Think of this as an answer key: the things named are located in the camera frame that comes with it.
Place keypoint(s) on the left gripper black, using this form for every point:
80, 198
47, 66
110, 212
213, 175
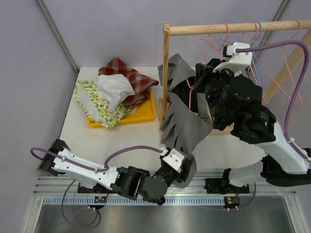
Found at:
183, 174

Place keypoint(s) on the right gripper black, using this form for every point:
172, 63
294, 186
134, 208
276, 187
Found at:
205, 73

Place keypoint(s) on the grey skirt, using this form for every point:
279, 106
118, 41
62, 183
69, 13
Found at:
183, 129

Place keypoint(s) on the red plaid skirt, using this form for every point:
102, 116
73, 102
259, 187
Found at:
140, 83

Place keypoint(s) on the blue hanger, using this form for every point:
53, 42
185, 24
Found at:
259, 67

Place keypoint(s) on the white skirt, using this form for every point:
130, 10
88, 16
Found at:
114, 89

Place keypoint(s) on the lemon print skirt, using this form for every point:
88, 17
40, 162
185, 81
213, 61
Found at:
95, 108

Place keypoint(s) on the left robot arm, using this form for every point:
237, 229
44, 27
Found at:
134, 182

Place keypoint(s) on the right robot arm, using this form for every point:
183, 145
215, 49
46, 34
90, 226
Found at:
236, 101

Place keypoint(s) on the yellow plastic tray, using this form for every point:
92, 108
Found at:
145, 112

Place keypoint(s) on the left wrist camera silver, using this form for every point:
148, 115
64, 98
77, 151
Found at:
174, 158

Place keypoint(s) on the aluminium rail frame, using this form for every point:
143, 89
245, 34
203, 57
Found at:
213, 155

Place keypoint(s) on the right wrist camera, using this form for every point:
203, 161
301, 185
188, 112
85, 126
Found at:
235, 61

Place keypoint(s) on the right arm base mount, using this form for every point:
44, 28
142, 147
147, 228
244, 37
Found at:
234, 181

